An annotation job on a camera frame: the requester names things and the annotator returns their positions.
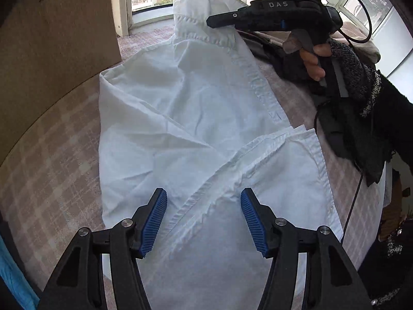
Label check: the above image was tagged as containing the white shirt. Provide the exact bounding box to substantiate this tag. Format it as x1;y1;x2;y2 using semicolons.
99;0;343;309

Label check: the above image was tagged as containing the right hand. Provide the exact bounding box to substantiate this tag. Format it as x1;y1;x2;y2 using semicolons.
283;34;332;81

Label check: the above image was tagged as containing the blue striped garment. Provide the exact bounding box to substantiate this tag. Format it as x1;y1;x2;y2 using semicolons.
1;239;39;309

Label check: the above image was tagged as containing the beige garment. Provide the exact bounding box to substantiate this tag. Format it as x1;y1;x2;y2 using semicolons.
331;21;381;66

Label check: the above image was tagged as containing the black garment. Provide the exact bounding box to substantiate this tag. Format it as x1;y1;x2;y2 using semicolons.
238;31;389;185

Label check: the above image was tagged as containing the large light wooden board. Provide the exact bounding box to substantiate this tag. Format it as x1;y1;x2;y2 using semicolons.
1;0;120;159

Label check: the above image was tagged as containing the black cable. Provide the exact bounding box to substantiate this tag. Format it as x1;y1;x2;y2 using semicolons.
314;0;374;243

